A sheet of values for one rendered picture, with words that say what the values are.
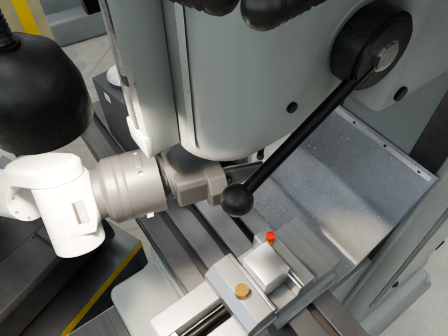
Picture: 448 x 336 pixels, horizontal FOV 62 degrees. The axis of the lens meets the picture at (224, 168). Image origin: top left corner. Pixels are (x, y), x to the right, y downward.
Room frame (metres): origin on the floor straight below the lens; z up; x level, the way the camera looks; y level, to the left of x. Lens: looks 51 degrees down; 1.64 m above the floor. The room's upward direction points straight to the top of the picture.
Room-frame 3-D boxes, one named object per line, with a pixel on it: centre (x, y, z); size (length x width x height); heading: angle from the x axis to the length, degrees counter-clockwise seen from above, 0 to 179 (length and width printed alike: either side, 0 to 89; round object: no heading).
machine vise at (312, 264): (0.24, -0.05, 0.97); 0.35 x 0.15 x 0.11; 127
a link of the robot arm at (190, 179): (0.31, 0.07, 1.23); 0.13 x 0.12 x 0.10; 20
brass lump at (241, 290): (0.22, -0.03, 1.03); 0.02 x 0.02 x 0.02
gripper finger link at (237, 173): (0.31, -0.03, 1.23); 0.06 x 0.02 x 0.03; 110
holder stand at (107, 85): (0.65, 0.19, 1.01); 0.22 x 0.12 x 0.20; 44
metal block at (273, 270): (0.26, -0.07, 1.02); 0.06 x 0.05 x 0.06; 37
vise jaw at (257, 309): (0.23, -0.03, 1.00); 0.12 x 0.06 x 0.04; 37
